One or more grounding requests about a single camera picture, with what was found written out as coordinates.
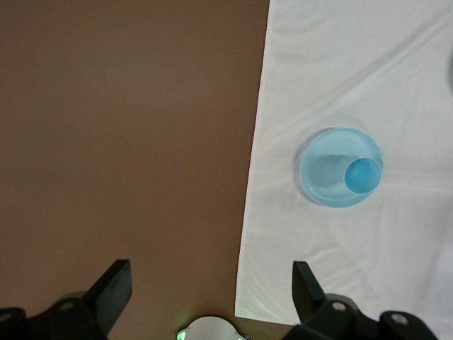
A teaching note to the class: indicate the white tablecloth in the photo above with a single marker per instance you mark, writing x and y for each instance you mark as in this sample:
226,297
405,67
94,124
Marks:
336,71

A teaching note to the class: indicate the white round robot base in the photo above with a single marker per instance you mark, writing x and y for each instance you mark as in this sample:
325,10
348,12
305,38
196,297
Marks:
210,329

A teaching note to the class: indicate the small blue cup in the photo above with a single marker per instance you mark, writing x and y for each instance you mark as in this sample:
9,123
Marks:
362,175

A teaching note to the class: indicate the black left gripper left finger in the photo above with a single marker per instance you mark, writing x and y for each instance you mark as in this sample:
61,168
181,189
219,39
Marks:
106,301

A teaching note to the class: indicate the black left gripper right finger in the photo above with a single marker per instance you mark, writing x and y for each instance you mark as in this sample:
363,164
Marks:
311,304

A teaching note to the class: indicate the light blue round plate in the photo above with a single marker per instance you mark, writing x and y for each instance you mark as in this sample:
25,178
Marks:
318,170

